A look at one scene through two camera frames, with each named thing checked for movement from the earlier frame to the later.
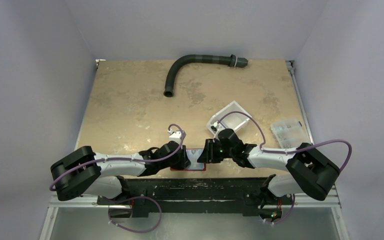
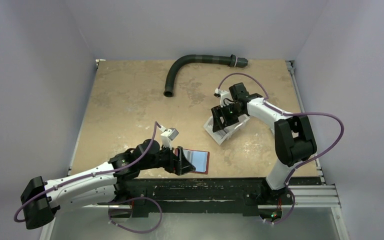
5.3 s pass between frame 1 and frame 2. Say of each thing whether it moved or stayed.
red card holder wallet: stayed
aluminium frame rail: stayed
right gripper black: moved
